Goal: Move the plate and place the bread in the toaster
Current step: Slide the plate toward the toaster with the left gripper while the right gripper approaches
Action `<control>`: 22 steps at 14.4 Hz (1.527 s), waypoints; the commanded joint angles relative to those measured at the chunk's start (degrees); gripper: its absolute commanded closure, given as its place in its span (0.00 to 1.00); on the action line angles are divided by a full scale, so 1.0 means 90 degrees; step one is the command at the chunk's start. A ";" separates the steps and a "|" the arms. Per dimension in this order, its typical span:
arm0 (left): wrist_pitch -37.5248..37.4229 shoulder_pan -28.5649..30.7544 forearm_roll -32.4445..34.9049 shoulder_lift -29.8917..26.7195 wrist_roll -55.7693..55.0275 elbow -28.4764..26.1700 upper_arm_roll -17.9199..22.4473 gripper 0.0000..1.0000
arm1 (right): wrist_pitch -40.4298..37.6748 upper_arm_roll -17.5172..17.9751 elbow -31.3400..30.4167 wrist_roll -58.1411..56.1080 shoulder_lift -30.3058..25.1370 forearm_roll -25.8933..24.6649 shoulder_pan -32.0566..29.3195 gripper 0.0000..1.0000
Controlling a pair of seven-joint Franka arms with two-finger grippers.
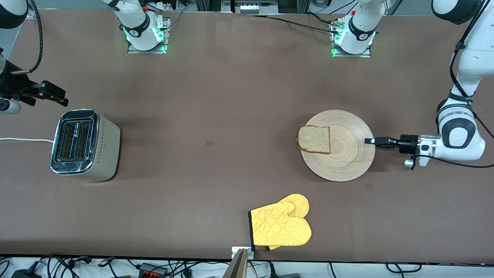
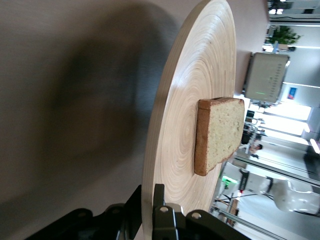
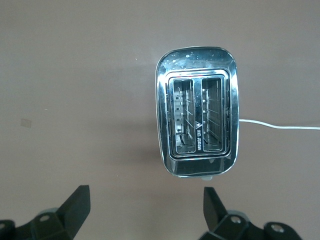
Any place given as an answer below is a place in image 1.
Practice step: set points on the aluminium camera stand beam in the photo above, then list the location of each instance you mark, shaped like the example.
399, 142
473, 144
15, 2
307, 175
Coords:
237, 268

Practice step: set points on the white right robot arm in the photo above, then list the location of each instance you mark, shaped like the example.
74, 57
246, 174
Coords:
139, 27

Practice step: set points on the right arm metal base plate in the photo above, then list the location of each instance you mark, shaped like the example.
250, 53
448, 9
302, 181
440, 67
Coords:
168, 23

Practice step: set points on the round wooden plate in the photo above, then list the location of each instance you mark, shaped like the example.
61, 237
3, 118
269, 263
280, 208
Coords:
343, 162

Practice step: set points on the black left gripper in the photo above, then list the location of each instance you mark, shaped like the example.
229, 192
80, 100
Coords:
408, 144

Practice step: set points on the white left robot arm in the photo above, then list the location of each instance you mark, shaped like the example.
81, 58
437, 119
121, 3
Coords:
476, 58

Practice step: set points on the black orange connector block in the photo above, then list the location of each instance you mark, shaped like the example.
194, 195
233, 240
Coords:
152, 269

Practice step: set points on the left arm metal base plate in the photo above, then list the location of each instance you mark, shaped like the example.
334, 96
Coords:
351, 55

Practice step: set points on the yellow quilted oven mitt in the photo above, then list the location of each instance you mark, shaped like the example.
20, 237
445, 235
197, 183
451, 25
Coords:
273, 247
281, 227

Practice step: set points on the silver table corner bracket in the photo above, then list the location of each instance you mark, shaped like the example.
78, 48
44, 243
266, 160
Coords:
31, 15

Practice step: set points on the black power adapter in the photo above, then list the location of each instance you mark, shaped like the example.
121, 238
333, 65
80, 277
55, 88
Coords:
25, 275

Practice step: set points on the silver two-slot toaster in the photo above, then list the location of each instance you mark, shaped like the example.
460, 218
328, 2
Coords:
104, 150

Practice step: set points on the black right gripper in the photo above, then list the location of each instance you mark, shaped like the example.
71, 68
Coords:
10, 86

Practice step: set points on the white power strip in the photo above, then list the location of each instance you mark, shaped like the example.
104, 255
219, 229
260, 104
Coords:
251, 7

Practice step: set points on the brown bread slice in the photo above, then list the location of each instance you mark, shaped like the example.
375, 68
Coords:
314, 139

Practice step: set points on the black plug box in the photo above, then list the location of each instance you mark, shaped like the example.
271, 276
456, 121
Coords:
289, 276

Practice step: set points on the silver mounting bracket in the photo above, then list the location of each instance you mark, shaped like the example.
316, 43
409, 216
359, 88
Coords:
235, 253

